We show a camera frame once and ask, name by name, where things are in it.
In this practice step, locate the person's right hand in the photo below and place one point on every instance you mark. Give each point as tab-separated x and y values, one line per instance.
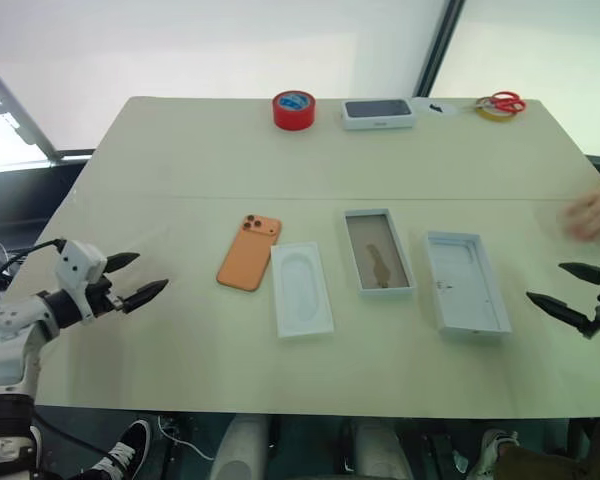
592	215

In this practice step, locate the white box black phone print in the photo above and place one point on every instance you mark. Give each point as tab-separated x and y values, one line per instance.
377	110

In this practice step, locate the white moulded insert tray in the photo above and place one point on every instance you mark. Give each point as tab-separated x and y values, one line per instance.
300	290

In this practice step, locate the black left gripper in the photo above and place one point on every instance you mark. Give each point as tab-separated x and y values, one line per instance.
105	297

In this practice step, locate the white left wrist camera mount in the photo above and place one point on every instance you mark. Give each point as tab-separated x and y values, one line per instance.
77	262

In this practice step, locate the black sneaker white laces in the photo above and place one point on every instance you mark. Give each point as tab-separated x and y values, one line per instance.
130	445

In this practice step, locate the brown trouser leg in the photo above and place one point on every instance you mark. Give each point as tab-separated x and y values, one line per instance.
555	460

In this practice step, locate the white box lid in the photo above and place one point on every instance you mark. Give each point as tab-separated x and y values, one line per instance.
465	285

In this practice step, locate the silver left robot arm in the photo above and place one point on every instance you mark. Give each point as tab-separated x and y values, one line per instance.
5	320

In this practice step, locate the orange smartphone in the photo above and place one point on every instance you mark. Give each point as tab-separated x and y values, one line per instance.
247	260

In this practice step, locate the grey slanted metal beam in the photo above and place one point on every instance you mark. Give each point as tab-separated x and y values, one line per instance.
15	107

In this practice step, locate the dark window frame post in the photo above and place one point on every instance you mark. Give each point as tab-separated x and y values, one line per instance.
437	50

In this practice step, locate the white rounded leg cover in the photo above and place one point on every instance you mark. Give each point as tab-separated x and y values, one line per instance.
240	450
382	450

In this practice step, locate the white box bottom with brown insert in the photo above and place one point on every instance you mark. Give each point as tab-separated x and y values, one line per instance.
380	250

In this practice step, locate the red tape roll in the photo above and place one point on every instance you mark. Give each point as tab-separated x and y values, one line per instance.
292	120

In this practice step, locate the yellow tape roll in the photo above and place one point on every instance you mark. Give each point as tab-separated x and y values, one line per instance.
495	118

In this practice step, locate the white card with black mark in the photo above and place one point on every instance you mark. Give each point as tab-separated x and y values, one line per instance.
447	107

